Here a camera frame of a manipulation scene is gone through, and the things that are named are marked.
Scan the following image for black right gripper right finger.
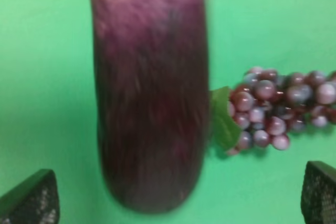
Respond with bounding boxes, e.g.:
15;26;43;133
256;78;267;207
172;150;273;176
300;161;335;224

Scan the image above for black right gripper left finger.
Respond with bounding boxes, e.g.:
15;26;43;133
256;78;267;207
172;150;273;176
1;169;60;224

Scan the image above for red grape bunch with leaf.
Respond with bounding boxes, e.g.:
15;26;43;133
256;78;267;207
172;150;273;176
211;67;335;155

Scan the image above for purple eggplant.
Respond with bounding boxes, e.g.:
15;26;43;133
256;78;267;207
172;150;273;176
91;0;209;214

